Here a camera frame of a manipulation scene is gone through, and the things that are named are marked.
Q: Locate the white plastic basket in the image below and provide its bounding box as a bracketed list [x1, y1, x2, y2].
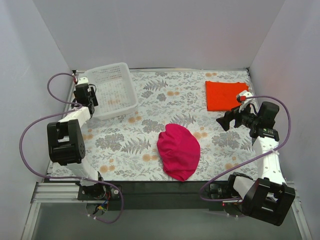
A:
[78, 62, 138, 120]

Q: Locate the magenta t shirt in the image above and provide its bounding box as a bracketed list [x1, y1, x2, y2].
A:
[156, 123, 201, 182]

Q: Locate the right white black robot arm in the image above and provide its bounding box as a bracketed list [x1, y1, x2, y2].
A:
[208, 101, 296, 226]

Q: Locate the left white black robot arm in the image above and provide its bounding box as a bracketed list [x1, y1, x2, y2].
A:
[47, 83, 107, 200]

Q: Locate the folded orange t shirt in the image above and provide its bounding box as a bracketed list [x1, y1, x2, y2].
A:
[205, 81, 249, 112]

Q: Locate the floral table mat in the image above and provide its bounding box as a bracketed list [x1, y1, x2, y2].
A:
[49, 69, 281, 182]

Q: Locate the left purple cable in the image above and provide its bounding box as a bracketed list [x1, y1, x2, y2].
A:
[19, 72, 125, 224]

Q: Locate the purple cable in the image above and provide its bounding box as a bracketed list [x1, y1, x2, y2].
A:
[19, 72, 125, 224]
[199, 94, 292, 202]

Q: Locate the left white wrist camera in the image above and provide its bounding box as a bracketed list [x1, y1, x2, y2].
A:
[75, 76, 89, 85]

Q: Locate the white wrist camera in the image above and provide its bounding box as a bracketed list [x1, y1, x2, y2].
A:
[75, 76, 89, 85]
[236, 90, 253, 104]

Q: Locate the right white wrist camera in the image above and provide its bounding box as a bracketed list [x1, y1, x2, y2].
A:
[236, 90, 253, 104]

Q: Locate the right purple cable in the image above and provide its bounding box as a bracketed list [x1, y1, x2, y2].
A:
[199, 94, 292, 202]

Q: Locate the aluminium frame rail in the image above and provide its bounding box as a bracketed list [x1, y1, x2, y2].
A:
[19, 181, 83, 240]

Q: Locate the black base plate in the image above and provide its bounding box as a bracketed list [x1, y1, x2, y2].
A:
[77, 181, 247, 211]

